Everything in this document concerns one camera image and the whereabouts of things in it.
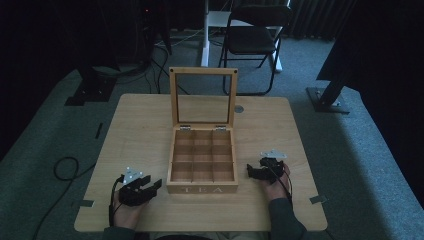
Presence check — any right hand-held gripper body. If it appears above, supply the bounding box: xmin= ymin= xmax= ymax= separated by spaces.
xmin=259 ymin=148 xmax=288 ymax=185

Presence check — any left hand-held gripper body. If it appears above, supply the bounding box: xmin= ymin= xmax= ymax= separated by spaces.
xmin=118 ymin=166 xmax=158 ymax=207

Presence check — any wooden tea box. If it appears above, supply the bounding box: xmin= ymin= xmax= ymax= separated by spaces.
xmin=166 ymin=66 xmax=240 ymax=195

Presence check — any person's left hand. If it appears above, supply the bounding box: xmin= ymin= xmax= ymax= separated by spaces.
xmin=111 ymin=194 xmax=150 ymax=231

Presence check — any person's right hand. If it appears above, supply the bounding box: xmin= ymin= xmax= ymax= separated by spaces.
xmin=261 ymin=163 xmax=292 ymax=203

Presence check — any black slanted stand with base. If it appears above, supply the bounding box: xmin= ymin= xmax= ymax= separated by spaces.
xmin=306 ymin=33 xmax=355 ymax=115

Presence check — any black folding chair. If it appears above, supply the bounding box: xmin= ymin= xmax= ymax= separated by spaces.
xmin=218 ymin=4 xmax=293 ymax=97

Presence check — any dark curtain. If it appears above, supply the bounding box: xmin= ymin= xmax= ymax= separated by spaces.
xmin=289 ymin=0 xmax=358 ymax=42

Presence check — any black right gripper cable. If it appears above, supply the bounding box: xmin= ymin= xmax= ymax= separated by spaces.
xmin=266 ymin=163 xmax=295 ymax=205

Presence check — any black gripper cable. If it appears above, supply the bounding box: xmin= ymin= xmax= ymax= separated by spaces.
xmin=266 ymin=163 xmax=295 ymax=205
xmin=107 ymin=175 xmax=125 ymax=228

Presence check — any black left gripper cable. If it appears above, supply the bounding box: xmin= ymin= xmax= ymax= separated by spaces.
xmin=107 ymin=175 xmax=125 ymax=228

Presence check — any black cable on floor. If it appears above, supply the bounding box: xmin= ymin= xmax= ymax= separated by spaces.
xmin=32 ymin=156 xmax=98 ymax=240

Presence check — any black stand with base plate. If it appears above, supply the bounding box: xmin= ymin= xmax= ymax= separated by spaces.
xmin=64 ymin=65 xmax=118 ymax=107

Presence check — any bundle of black cables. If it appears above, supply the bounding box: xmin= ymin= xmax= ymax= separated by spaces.
xmin=145 ymin=33 xmax=192 ymax=96

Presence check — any white desk frame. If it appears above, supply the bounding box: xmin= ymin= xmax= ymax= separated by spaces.
xmin=199 ymin=0 xmax=284 ymax=73

